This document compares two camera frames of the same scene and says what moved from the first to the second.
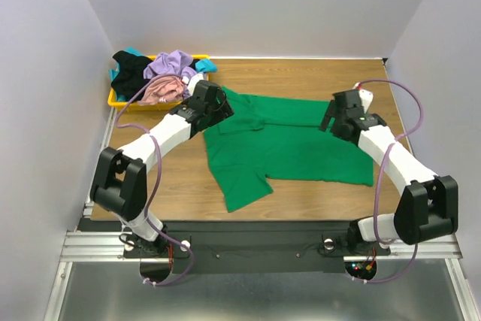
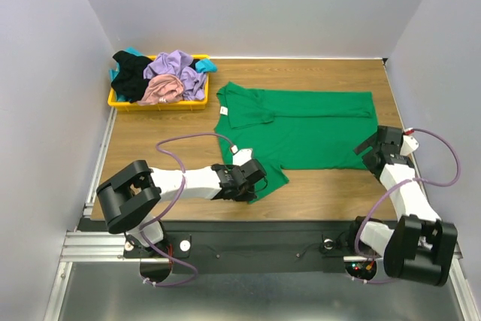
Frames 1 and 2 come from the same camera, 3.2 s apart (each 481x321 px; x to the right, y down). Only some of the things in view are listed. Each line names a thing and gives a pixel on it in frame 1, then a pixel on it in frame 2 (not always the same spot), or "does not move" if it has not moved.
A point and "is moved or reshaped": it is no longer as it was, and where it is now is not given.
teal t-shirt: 201,66 does not move
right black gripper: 334,117 → 374,146
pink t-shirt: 162,89 does not move
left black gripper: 222,103 → 254,177
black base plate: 249,246 does not move
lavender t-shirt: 176,62 does not move
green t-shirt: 268,137 is moved or reshaped
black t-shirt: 131,77 does not move
